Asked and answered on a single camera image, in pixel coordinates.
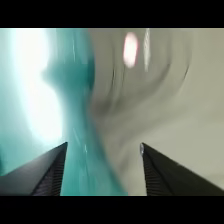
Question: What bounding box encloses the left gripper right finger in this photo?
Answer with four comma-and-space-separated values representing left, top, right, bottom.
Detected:
140, 142, 224, 197

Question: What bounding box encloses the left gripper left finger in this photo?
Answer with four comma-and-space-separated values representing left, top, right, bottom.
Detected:
0, 141, 69, 197

